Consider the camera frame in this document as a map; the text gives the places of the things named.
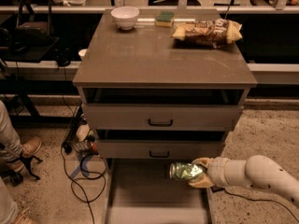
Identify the black power adapter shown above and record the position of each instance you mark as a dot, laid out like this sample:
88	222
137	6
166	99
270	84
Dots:
216	189

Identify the person leg light trousers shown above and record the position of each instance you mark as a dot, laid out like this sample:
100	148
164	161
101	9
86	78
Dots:
8	138

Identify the crushed green can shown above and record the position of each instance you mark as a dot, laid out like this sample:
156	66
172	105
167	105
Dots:
186	171

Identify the brown snack bag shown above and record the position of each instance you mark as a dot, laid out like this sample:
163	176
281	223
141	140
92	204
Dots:
214	34

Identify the small white cup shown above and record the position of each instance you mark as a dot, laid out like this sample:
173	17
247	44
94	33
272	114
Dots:
82	53

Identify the black tripod stand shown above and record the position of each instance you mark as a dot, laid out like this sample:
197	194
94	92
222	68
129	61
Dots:
25	161

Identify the top grey drawer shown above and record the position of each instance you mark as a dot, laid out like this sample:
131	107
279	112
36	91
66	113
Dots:
162	117

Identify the bottom grey drawer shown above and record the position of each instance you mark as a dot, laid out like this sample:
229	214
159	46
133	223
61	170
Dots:
141	192

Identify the middle grey drawer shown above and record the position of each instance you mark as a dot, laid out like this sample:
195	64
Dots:
138	144

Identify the white ceramic bowl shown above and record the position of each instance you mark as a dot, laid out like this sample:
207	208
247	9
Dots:
125	17

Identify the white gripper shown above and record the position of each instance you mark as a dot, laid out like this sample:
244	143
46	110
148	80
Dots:
218	172

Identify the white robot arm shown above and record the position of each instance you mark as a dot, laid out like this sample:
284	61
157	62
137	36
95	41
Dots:
256	172

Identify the green yellow sponge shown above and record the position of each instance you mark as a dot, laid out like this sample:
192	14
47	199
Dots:
165	19

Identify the tan shoe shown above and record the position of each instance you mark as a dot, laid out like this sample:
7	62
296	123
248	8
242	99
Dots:
31	147
21	218

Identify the black bag on shelf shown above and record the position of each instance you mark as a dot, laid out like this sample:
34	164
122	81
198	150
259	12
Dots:
33	33

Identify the black headphones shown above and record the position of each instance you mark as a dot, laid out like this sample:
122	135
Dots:
62	57

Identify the grey drawer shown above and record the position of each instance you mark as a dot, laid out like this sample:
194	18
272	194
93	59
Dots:
162	117
141	192
138	144

